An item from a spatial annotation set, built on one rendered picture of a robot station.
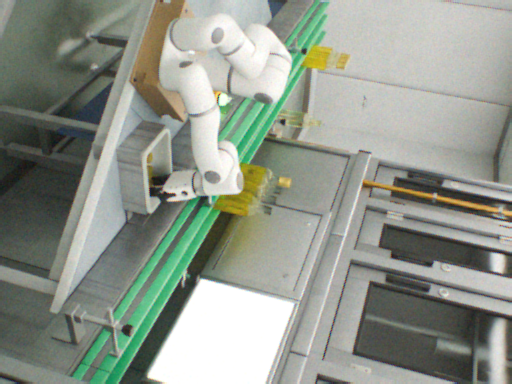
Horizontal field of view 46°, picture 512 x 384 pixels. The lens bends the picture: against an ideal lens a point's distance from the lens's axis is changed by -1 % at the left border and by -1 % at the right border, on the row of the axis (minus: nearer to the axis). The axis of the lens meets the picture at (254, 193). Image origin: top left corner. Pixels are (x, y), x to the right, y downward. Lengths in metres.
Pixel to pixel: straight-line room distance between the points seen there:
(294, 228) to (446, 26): 5.97
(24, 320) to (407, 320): 1.19
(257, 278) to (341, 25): 6.31
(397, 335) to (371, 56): 6.44
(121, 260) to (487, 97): 6.92
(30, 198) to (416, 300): 1.46
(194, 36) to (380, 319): 1.04
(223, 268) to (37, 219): 0.73
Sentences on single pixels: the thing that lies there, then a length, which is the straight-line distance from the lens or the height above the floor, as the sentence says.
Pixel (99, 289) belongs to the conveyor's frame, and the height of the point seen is 0.82.
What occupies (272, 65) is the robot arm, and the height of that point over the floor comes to 1.11.
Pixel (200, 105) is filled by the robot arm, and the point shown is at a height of 1.00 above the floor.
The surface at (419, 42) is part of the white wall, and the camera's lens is 8.00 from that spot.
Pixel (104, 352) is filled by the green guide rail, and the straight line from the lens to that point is 1.60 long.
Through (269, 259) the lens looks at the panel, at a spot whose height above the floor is 1.17.
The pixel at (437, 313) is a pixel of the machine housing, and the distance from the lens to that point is 2.05.
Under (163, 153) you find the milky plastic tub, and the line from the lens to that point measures 1.89.
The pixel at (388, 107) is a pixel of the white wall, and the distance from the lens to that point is 8.42.
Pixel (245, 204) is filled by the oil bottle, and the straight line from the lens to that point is 2.03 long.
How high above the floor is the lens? 1.53
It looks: 13 degrees down
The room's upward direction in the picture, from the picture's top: 103 degrees clockwise
